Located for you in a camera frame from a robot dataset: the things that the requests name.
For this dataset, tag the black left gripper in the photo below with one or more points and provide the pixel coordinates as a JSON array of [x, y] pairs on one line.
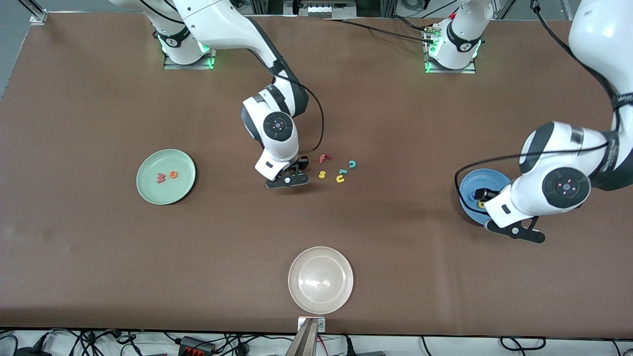
[[485, 194]]

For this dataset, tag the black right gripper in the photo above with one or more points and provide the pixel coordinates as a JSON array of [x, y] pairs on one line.
[[298, 163]]

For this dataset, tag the red foam letter m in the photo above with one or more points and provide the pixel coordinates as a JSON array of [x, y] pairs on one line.
[[161, 177]]

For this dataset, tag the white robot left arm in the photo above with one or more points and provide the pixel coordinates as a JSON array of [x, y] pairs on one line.
[[559, 202]]

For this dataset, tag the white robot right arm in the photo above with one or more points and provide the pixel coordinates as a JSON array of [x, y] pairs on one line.
[[222, 22]]

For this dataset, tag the blue plate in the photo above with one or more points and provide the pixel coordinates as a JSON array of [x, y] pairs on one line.
[[467, 185]]

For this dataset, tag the red foam letter f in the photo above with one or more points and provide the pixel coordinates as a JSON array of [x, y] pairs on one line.
[[323, 158]]

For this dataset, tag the beige plate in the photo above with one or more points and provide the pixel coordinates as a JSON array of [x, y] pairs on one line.
[[320, 280]]

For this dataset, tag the pale green plate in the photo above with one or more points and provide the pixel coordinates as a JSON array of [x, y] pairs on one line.
[[165, 188]]

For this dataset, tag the silver control device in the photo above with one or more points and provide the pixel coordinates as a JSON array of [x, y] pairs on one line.
[[320, 9]]

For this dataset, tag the black power adapter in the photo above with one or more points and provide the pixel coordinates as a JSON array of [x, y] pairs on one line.
[[366, 353]]

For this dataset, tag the black orange power strip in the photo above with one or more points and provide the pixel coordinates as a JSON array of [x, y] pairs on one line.
[[197, 345]]

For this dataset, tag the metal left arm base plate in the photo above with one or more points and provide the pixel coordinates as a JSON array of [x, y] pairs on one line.
[[467, 70]]

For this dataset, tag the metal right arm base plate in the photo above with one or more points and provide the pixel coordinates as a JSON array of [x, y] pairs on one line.
[[170, 64]]

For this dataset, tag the metal camera mount bar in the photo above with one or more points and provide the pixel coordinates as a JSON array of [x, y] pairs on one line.
[[305, 338]]

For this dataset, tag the aluminium frame corner bracket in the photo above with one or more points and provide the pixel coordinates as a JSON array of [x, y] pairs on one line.
[[38, 16]]

